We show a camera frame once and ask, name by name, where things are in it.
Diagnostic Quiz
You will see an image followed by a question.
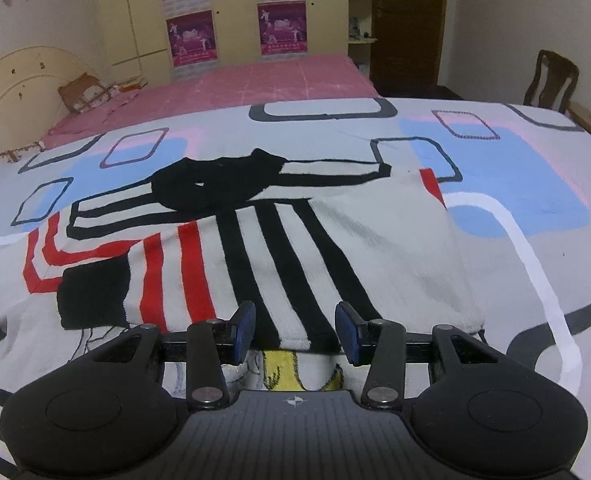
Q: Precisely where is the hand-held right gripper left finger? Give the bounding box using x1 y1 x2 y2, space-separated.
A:
78 301 257 411

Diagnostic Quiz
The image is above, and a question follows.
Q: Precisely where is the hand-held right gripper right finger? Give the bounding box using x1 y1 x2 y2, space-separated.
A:
334 301 514 411

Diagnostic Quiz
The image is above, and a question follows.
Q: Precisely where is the striped white knit sweater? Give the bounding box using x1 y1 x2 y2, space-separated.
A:
22 147 487 353

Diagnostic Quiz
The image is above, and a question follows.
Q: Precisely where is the yellow cartoon print cloth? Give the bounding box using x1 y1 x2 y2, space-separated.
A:
164 347 349 395

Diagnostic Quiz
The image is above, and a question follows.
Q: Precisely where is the grey blue printed blanket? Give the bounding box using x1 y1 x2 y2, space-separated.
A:
0 95 591 480

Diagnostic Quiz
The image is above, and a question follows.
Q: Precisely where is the pink bed sheet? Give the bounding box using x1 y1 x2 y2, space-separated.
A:
42 52 381 148

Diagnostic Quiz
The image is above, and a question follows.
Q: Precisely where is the brown patterned cloth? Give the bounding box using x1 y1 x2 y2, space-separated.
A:
58 72 148 113

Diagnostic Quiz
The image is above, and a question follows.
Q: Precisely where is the dark brown wooden door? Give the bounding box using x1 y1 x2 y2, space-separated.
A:
370 0 449 96

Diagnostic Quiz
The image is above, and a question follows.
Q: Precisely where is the cream corner shelf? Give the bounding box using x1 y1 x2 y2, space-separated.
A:
348 0 377 73

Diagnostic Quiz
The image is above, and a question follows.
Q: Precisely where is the cream yellow wardrobe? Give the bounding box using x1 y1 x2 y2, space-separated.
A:
92 0 351 83

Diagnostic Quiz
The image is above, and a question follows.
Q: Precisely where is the wooden chair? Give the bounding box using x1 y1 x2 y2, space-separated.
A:
523 50 580 113

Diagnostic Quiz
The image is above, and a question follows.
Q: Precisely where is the cream curved headboard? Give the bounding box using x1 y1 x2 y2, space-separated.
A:
0 46 101 173

